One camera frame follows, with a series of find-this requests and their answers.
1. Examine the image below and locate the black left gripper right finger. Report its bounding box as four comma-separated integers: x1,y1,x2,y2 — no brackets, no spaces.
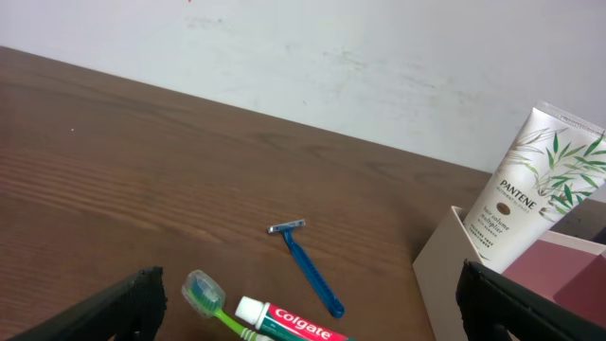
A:
455,260,605,341

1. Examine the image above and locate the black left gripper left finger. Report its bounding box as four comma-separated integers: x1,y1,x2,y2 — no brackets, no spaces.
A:
10,266,168,341

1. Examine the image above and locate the Colgate toothpaste tube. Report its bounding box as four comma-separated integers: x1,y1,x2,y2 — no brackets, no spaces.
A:
235,296,351,341

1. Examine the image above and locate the white Pantene tube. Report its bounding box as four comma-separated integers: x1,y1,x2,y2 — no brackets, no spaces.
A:
463,102,605,273

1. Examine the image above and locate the green toothbrush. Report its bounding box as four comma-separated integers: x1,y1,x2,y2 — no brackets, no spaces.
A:
181,270,274,341

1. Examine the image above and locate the white box with pink interior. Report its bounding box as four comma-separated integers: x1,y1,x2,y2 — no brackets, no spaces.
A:
413,206,605,340

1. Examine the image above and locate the blue disposable razor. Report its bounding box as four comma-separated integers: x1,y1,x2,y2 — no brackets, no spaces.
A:
267,220,346,318

